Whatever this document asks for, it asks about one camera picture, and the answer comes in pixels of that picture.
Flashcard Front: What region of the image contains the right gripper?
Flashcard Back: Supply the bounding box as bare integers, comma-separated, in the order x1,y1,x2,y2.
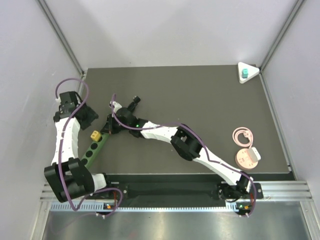
103,116,132,137

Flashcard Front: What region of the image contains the yellow plug adapter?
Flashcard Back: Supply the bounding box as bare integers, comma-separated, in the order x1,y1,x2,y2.
90,130,102,142

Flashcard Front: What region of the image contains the green power strip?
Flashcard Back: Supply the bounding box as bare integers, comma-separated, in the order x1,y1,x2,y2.
81,132,109,169

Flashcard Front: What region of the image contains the pink round socket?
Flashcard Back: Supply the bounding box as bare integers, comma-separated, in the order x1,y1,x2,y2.
235,148,259,170

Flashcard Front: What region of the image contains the white plug adapter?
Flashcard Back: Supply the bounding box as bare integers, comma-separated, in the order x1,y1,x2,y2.
247,146,262,163

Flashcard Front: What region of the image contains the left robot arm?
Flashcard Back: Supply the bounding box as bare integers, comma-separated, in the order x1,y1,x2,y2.
44,102,114,203

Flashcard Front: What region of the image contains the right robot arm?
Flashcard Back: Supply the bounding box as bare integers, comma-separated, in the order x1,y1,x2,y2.
105,102,257,200

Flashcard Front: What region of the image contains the teal plug adapter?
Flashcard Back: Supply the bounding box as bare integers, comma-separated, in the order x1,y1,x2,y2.
241,68,249,79

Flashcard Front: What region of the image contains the white triangular socket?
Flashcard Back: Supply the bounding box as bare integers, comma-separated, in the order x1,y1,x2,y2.
237,62,260,84

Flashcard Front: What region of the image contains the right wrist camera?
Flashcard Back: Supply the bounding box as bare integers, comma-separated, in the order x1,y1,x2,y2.
109,101,123,113

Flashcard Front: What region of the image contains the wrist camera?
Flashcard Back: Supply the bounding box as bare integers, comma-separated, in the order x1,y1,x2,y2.
56,91,79,111
109,101,123,113

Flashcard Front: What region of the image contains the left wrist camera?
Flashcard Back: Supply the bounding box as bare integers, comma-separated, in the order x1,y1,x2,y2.
56,91,79,111

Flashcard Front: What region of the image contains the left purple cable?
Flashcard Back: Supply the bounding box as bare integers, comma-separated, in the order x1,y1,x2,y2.
54,77,124,217

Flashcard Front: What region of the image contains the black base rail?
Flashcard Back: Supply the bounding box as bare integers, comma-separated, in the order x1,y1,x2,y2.
107,173,263,201

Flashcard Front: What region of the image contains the grey cable duct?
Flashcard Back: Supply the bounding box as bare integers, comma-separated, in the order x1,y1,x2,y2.
50,201,239,213

